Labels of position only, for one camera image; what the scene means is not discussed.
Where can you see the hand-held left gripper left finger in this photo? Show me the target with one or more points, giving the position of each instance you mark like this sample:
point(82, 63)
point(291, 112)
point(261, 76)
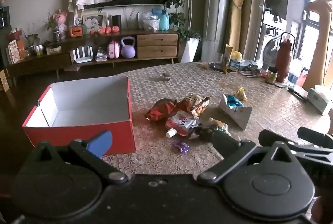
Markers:
point(100, 142)

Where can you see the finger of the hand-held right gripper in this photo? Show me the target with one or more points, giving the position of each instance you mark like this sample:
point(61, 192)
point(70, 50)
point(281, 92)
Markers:
point(312, 135)
point(271, 138)

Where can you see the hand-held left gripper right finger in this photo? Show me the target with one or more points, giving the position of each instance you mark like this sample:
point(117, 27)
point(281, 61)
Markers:
point(223, 140)

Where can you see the green orange snack packet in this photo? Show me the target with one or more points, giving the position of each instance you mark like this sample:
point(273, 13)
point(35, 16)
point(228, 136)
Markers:
point(218, 123)

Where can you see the purple candy wrapper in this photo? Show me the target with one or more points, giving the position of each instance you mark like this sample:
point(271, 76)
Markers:
point(182, 147)

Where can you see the red cardboard box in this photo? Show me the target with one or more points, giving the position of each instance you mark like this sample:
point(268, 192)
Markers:
point(80, 104)

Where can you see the white red drink pouch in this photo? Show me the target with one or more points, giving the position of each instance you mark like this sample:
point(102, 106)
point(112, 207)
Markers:
point(180, 122)

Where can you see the orange brown snack bag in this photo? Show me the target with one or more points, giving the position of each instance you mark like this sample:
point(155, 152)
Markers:
point(193, 104)

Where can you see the yellow snack packet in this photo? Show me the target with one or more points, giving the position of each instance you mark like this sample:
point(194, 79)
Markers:
point(241, 94)

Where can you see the dark red snack bag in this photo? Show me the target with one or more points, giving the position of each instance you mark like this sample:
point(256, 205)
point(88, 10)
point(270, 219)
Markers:
point(161, 109)

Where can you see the small candy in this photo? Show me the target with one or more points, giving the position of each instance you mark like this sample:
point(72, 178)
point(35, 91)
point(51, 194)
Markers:
point(165, 77)

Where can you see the person's right forearm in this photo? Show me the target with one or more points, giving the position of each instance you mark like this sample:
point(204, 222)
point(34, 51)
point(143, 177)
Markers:
point(317, 211)

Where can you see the pale green tissue box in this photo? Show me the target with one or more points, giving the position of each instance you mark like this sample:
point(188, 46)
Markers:
point(318, 99)

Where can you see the black pen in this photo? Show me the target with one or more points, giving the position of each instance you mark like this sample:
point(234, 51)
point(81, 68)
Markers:
point(296, 94)

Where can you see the green label jar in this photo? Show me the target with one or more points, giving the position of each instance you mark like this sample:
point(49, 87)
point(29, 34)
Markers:
point(272, 75)

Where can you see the clear plastic water bottle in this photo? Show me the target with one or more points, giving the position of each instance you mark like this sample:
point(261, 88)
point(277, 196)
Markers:
point(295, 73)

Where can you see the black plate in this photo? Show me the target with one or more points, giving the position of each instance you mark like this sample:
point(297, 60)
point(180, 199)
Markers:
point(216, 66)

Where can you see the dark red thermos bottle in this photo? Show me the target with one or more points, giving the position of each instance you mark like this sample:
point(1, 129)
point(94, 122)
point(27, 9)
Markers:
point(284, 62)

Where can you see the yellow crumpled wrapper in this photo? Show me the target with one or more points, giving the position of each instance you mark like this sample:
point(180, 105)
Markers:
point(202, 65)

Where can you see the tan tall object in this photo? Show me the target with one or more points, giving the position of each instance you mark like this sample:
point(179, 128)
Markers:
point(318, 57)

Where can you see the white can yellow lid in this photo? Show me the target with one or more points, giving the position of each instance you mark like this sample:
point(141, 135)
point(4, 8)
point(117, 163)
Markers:
point(235, 62)

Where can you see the brown yellow package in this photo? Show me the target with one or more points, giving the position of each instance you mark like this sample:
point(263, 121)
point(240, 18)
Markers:
point(225, 57)

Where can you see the white router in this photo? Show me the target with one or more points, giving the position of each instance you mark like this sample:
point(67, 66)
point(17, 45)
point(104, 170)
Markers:
point(82, 57)

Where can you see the stack of booklets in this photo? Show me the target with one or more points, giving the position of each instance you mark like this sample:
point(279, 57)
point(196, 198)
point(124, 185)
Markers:
point(101, 55)

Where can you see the white washing machine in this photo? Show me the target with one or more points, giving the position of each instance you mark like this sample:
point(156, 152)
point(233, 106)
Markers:
point(270, 49)

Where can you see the pink small case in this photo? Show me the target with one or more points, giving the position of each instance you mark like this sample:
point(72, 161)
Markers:
point(113, 50)

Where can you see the purple kettlebell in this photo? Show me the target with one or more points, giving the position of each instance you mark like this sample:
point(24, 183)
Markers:
point(128, 51)

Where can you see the white planter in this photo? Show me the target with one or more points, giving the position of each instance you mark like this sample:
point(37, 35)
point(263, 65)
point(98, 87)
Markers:
point(191, 49)

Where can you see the wooden TV cabinet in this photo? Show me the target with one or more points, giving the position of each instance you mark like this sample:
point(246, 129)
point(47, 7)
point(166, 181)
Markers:
point(83, 43)

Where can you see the small white box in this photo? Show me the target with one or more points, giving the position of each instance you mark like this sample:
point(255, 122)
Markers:
point(53, 50)

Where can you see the wooden drawer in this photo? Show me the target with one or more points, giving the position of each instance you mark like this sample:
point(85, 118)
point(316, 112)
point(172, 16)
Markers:
point(157, 40)
point(157, 51)

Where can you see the red peach ornament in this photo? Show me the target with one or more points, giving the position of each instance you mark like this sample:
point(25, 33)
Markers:
point(108, 29)
point(115, 28)
point(93, 32)
point(101, 31)

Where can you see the small yellow bottles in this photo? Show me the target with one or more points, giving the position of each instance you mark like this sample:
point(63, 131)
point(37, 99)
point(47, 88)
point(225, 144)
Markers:
point(39, 50)

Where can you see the orange box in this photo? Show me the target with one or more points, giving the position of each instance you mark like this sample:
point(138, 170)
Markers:
point(76, 32)

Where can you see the glass vase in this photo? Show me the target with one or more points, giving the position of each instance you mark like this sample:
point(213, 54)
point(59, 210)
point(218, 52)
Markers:
point(56, 37)

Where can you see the black speaker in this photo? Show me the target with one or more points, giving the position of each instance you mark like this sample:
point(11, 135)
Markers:
point(116, 21)

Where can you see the small green plant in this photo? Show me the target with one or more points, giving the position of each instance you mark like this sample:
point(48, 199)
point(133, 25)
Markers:
point(33, 38)

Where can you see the orange white paper bag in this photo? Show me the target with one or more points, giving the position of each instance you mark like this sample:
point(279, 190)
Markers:
point(16, 51)

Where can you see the pink plush bouquet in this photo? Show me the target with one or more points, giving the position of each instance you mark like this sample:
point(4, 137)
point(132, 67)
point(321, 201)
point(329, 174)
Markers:
point(61, 19)

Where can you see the clear plastic bag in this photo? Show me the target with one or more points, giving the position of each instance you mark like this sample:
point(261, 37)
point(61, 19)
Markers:
point(149, 22)

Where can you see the grey curtain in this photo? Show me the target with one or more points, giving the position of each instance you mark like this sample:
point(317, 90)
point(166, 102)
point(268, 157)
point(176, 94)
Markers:
point(257, 5)

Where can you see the grey tower air conditioner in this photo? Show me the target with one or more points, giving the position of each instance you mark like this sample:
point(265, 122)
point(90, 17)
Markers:
point(217, 5)

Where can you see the light blue spray bottle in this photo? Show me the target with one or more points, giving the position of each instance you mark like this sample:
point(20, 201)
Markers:
point(162, 19)

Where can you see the red gift box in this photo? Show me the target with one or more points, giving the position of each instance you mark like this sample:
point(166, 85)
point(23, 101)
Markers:
point(14, 35)

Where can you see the yellow curtain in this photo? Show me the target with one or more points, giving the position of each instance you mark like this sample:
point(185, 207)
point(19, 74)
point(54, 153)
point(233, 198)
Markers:
point(239, 0)

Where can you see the black television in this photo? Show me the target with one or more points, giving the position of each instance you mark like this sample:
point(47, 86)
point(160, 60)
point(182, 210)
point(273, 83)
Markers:
point(124, 2)

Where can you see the white photo frame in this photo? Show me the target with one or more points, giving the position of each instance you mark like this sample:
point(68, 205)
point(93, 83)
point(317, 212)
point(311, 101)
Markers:
point(94, 22)

